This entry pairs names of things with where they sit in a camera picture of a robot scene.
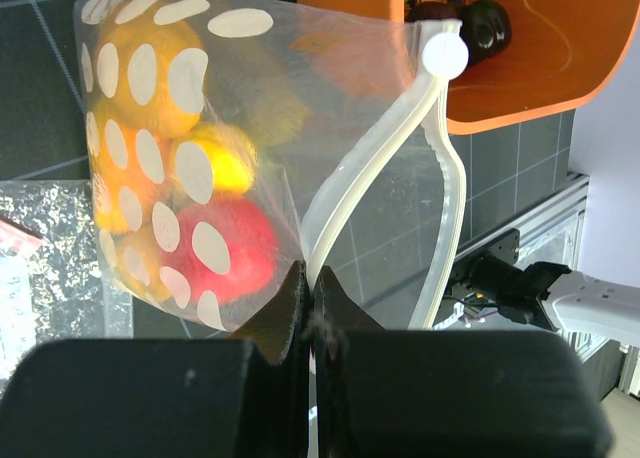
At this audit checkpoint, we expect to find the red apple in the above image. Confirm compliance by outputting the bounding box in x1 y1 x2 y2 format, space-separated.
159 193 278 306

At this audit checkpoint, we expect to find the small orange fruit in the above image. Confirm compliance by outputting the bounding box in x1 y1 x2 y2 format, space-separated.
85 98 169 235

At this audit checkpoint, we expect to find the white dotted zip bag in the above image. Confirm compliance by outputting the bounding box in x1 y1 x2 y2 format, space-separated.
73 0 467 331

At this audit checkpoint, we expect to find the orange plastic basket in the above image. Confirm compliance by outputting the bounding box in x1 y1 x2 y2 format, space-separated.
297 0 639 134

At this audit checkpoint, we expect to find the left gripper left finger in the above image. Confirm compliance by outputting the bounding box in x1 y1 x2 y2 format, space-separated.
1 261 311 457

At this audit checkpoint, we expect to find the blue zipper clear bag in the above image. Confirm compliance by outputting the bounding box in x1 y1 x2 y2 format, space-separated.
1 180 133 382

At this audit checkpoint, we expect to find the yellow mango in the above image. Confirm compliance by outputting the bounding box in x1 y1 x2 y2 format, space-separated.
94 17 209 138

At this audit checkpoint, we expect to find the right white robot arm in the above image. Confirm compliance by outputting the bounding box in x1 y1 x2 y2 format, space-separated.
446 228 639 347

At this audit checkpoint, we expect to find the dark purple plum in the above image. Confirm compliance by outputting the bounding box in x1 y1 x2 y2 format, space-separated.
459 0 512 66
405 1 458 23

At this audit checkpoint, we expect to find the yellow pear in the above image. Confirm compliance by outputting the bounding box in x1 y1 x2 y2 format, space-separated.
115 225 172 304

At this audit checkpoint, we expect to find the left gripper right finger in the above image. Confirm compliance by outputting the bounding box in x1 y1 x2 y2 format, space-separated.
314 268 614 457

